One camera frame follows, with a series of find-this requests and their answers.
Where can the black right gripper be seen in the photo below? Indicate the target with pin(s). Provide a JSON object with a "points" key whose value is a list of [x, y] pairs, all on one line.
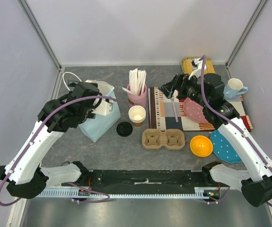
{"points": [[178, 84]]}

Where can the pink polka dot plate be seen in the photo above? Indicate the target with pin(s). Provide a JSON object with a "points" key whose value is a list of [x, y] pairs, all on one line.
{"points": [[194, 111]]}

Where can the light blue paper bag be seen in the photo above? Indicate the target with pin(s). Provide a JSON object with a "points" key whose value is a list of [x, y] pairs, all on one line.
{"points": [[99, 125]]}

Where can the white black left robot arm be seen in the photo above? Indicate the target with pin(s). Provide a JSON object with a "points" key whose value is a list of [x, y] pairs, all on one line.
{"points": [[25, 178]]}

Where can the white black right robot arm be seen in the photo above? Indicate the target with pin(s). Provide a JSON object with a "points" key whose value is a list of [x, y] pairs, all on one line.
{"points": [[207, 91]]}

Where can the yellow woven bamboo tray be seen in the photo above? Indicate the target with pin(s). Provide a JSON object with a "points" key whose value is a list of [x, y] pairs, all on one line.
{"points": [[187, 67]]}

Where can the colourful patchwork placemat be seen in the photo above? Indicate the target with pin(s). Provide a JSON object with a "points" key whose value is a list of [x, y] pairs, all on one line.
{"points": [[161, 114]]}

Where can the white wrapped straws bundle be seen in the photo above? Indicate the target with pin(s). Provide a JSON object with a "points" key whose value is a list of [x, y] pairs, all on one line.
{"points": [[137, 79]]}

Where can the light blue mug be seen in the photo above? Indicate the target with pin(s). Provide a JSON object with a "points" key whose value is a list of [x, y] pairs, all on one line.
{"points": [[233, 88]]}

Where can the pink tin straw holder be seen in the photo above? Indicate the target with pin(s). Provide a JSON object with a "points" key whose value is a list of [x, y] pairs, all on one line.
{"points": [[138, 100]]}

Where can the brown paper cup stack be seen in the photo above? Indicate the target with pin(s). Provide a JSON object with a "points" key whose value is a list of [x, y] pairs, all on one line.
{"points": [[137, 115]]}

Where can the brown cardboard cup carrier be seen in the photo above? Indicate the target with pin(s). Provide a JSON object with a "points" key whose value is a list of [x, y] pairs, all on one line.
{"points": [[172, 139]]}

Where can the orange plastic bowl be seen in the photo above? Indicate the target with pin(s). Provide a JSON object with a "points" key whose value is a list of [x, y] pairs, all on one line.
{"points": [[201, 146]]}

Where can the blue polka dot plate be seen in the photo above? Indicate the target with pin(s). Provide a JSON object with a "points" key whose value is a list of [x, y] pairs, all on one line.
{"points": [[223, 149]]}

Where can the black cup lid stack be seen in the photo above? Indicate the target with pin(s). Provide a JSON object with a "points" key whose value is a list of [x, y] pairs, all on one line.
{"points": [[124, 129]]}

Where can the pink handled fork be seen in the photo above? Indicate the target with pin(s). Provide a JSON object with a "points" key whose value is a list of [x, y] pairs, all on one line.
{"points": [[174, 109]]}

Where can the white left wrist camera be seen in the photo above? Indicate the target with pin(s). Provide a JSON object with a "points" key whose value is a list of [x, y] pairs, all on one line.
{"points": [[105, 108]]}

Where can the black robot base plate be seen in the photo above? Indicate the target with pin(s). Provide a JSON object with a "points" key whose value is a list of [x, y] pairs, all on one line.
{"points": [[145, 181]]}

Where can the slotted grey cable duct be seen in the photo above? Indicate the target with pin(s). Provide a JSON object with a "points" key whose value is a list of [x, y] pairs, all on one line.
{"points": [[75, 193]]}

